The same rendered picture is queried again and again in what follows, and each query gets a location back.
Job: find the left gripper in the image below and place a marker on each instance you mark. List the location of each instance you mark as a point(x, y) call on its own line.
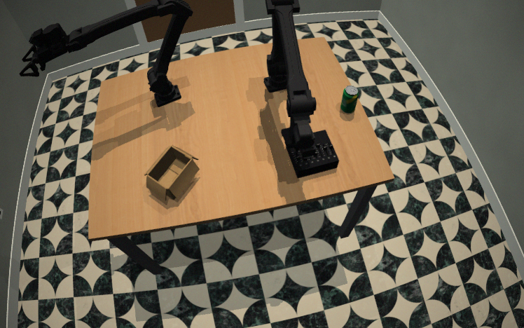
point(287, 141)

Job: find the green drink can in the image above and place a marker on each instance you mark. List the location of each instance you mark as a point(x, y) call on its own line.
point(349, 99)

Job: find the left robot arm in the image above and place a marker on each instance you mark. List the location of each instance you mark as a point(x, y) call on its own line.
point(285, 60)

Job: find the black lighting desk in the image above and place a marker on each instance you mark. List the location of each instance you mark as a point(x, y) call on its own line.
point(326, 159)

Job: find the open brown cardboard box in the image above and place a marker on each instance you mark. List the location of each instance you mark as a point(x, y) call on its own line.
point(170, 163)

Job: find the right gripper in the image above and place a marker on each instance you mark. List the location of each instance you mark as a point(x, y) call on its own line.
point(34, 60)

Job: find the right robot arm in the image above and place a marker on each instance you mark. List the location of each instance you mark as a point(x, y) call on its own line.
point(54, 36)

